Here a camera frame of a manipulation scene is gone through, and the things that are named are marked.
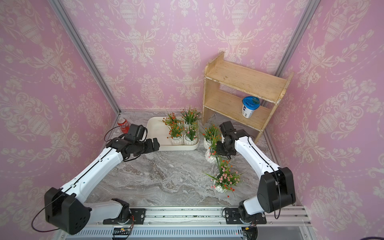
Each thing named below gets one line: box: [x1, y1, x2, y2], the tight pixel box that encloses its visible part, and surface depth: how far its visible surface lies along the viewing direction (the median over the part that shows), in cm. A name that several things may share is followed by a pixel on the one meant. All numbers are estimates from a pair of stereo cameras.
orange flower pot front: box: [167, 122, 185, 145], surface depth 96 cm
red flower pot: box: [162, 112, 178, 131], surface depth 99 cm
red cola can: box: [117, 117, 130, 134], surface depth 102 cm
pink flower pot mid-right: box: [204, 143, 218, 163], surface depth 81 cm
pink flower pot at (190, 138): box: [183, 122, 199, 146], surface depth 96 cm
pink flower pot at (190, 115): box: [180, 108, 203, 127], surface depth 102 cm
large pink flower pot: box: [205, 160, 245, 198], surface depth 74 cm
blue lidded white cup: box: [241, 96, 261, 119], surface depth 84 cm
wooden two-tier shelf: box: [202, 51, 295, 143], surface depth 83 cm
